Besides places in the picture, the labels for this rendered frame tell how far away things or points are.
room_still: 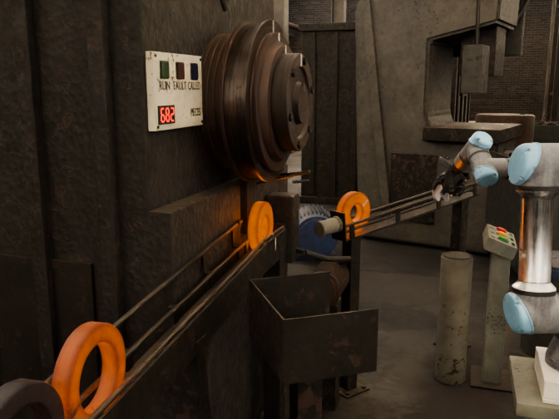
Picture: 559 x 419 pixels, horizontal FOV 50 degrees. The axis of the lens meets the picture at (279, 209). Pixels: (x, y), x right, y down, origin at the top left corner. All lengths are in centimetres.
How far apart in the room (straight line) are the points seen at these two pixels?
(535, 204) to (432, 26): 275
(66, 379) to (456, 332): 174
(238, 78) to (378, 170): 299
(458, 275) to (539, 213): 69
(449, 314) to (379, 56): 249
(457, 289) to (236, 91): 124
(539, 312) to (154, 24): 126
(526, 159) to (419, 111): 269
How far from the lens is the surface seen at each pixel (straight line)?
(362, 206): 224
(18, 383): 96
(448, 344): 250
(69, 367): 103
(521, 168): 176
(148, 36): 145
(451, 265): 239
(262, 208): 182
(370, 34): 452
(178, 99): 153
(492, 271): 245
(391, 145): 448
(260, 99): 163
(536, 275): 181
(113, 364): 116
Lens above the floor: 116
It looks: 12 degrees down
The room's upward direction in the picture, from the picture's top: straight up
